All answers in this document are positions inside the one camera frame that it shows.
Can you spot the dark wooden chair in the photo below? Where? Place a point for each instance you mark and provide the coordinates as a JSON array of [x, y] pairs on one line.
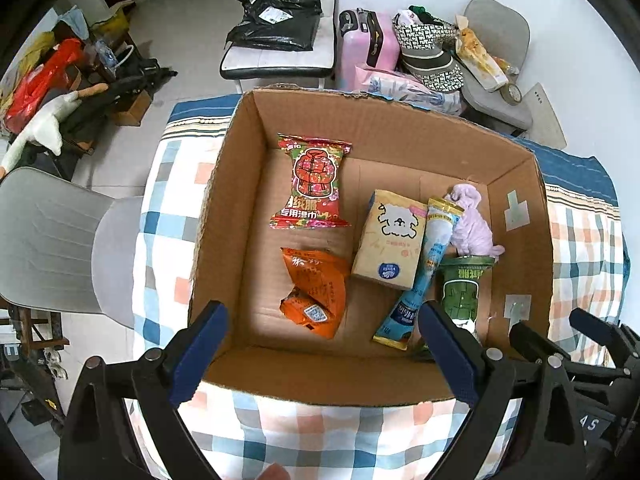
[[35, 332]]

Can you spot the yellow white tissue pack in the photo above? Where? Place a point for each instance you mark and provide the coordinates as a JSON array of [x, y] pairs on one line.
[[385, 245]]

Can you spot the red plastic bag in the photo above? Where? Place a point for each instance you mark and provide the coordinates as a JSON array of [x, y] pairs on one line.
[[40, 85]]

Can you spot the checked blanket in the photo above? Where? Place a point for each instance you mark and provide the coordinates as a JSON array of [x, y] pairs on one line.
[[310, 440]]

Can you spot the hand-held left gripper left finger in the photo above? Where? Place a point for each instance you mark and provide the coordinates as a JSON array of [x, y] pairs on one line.
[[200, 355]]

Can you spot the white flat board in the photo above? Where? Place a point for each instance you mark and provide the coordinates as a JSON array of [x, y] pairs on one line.
[[545, 115]]

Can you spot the grey shell chair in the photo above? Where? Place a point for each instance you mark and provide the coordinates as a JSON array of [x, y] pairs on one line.
[[55, 240]]

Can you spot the white padded chair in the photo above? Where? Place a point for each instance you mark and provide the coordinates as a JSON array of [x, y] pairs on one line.
[[280, 65]]

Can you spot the black plastic bag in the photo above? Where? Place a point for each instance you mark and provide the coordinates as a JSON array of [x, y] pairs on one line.
[[275, 25]]

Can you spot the light blue bag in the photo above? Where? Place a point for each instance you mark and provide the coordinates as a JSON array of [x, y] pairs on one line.
[[75, 20]]

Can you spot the pink suitcase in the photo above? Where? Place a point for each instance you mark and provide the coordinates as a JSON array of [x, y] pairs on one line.
[[382, 40]]

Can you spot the yellow white snack bag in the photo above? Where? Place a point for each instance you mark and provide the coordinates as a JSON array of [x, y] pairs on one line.
[[480, 57]]

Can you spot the brown tape roll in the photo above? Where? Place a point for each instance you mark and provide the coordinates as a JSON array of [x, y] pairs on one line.
[[514, 92]]

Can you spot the purple soft cloth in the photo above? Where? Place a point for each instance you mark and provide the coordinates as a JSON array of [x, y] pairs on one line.
[[472, 230]]

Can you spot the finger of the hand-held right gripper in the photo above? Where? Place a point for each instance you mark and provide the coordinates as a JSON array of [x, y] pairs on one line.
[[530, 340], [595, 322]]

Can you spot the person's left hand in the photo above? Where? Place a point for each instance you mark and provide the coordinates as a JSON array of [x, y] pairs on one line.
[[268, 472]]

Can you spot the grey chair with round back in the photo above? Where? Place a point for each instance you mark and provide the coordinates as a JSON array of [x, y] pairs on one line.
[[500, 25]]

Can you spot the orange snack packet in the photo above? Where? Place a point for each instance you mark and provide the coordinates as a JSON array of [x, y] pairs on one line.
[[315, 290]]

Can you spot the green packet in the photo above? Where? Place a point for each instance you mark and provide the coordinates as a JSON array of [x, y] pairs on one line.
[[462, 290]]

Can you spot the red wet wipe packet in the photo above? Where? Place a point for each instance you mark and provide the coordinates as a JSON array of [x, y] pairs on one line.
[[312, 180]]

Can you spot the small brown cardboard box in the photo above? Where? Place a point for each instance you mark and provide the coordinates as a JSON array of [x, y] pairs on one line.
[[131, 110]]

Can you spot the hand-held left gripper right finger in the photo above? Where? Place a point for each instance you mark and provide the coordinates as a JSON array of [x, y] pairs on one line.
[[450, 355]]

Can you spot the black white patterned bag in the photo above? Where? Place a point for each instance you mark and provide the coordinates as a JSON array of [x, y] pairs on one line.
[[430, 55]]

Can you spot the white goose plush toy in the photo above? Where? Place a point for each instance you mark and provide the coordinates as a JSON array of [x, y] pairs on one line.
[[45, 127]]

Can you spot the floral pink blue packet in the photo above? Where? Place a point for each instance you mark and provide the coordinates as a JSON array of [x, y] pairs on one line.
[[400, 87]]

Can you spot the yellow container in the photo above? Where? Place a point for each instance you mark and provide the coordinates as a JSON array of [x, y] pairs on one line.
[[115, 22]]

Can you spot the long blue white packet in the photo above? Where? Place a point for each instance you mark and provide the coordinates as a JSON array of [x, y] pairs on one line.
[[437, 240]]

